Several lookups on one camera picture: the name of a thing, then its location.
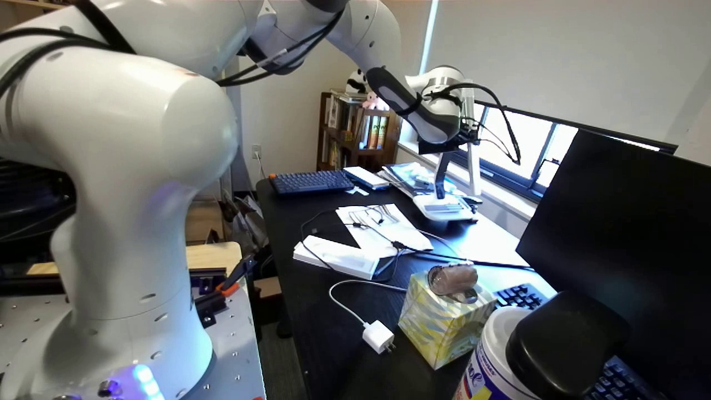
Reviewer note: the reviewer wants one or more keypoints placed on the stack of books and papers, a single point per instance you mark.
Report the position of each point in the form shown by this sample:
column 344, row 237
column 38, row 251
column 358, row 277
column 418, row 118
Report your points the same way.
column 408, row 179

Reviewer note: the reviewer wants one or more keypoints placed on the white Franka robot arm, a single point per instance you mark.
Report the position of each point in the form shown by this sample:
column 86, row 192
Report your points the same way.
column 125, row 133

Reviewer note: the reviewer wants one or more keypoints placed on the white folding desk lamp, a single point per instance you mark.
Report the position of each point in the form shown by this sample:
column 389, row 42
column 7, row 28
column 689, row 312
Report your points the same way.
column 446, row 209

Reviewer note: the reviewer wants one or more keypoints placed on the beige roller window blind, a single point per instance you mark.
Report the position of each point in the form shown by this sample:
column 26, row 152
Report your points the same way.
column 578, row 58

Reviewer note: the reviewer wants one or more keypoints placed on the dark wooden bookshelf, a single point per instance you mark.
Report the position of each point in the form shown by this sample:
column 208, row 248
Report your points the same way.
column 357, row 137

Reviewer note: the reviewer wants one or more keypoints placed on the black computer monitor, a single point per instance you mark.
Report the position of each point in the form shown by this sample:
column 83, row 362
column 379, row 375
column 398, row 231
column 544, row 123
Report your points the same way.
column 629, row 237

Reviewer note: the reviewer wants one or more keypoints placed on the white USB wall charger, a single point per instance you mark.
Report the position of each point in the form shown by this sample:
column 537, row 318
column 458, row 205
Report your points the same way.
column 379, row 335

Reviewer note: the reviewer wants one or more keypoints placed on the yellow label wipes canister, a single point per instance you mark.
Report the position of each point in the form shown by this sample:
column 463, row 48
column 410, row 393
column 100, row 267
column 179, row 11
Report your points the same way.
column 489, row 369

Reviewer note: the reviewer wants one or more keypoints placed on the white printed paper manual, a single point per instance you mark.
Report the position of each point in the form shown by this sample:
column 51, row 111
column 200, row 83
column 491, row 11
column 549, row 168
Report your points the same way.
column 391, row 233

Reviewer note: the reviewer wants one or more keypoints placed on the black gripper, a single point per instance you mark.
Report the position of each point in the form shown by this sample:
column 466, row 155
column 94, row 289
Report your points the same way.
column 467, row 123

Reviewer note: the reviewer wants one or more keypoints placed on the white perforated mounting plate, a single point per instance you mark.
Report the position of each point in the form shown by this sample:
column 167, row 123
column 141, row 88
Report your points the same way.
column 229, row 355

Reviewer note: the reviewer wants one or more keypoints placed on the long white cardboard box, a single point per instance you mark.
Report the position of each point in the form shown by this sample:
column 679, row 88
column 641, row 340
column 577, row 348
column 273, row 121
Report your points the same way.
column 334, row 255

